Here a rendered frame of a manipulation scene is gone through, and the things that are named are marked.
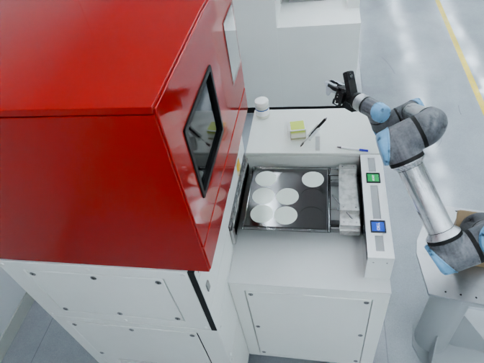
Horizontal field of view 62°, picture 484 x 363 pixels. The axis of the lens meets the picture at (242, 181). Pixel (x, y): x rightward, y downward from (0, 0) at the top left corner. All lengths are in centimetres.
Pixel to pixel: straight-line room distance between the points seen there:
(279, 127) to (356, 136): 38
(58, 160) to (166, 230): 32
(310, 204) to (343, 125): 49
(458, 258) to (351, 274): 40
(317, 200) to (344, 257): 27
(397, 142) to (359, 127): 66
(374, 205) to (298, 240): 35
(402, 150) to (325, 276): 58
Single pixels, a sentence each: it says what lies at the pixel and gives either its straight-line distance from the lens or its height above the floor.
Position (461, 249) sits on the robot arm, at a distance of 151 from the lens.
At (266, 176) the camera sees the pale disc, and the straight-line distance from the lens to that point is 190.
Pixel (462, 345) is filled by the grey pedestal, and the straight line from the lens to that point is 252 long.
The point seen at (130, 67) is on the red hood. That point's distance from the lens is 96.
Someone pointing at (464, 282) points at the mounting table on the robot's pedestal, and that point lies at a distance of 175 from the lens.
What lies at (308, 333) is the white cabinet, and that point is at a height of 41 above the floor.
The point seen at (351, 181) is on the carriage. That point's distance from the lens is 190.
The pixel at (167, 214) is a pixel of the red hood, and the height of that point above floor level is 149.
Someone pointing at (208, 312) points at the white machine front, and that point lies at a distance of 146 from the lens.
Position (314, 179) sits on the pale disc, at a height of 90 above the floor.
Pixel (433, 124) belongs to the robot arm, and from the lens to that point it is 144.
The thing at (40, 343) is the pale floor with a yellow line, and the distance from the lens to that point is 289.
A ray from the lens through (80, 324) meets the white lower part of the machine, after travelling 186.
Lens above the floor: 225
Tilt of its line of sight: 45 degrees down
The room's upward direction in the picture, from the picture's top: 11 degrees counter-clockwise
